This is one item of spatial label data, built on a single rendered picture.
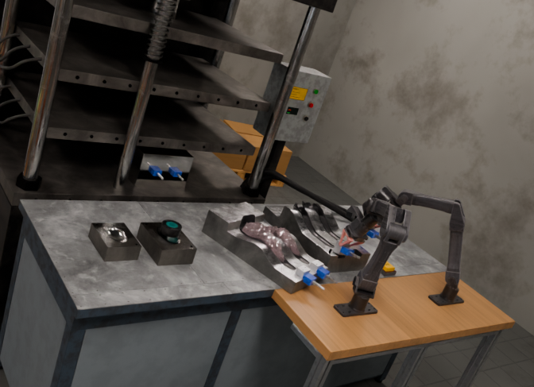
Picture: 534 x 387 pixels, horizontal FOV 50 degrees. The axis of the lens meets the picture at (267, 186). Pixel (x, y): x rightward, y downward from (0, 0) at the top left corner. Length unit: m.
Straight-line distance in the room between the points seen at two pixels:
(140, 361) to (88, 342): 0.25
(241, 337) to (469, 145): 3.44
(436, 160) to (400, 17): 1.54
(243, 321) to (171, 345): 0.32
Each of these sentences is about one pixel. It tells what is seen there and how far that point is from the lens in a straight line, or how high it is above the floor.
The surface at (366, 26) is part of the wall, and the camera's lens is 6.45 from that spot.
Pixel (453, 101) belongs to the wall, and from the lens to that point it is 5.55.
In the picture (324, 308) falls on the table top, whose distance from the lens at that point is 2.30.
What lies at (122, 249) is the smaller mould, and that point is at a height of 0.85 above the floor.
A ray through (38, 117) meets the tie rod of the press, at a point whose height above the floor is 1.10.
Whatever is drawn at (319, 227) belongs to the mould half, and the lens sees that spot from 2.73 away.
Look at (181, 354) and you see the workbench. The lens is 2.32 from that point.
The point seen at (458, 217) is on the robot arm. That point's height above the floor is 1.20.
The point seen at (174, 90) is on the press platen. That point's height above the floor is 1.27.
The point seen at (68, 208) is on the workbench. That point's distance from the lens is 2.43.
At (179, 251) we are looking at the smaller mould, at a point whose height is 0.86.
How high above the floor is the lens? 1.91
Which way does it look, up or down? 20 degrees down
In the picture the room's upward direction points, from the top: 20 degrees clockwise
